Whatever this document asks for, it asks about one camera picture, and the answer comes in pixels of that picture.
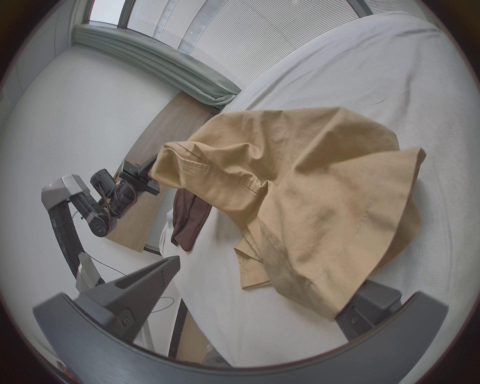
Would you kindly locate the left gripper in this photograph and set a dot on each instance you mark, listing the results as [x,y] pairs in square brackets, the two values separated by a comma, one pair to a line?
[140,178]

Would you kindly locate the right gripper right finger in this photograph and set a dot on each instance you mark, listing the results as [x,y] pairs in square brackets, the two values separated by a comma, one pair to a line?
[371,307]

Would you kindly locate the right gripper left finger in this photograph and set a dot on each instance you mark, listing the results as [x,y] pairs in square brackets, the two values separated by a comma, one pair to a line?
[142,292]

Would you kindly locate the tan shorts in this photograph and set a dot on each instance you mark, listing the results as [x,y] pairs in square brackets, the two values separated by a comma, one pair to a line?
[300,187]

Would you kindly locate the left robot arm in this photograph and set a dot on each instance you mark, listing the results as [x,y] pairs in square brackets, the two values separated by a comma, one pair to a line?
[90,213]

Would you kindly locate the bed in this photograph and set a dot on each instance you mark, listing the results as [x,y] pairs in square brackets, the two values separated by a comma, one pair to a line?
[375,75]

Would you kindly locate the white garment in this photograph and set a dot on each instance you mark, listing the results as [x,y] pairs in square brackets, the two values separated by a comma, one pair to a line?
[167,236]

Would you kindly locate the brown garment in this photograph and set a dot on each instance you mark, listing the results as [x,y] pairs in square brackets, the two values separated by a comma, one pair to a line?
[187,221]

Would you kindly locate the grey-green curtain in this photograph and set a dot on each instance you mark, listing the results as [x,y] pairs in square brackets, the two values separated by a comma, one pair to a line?
[157,60]

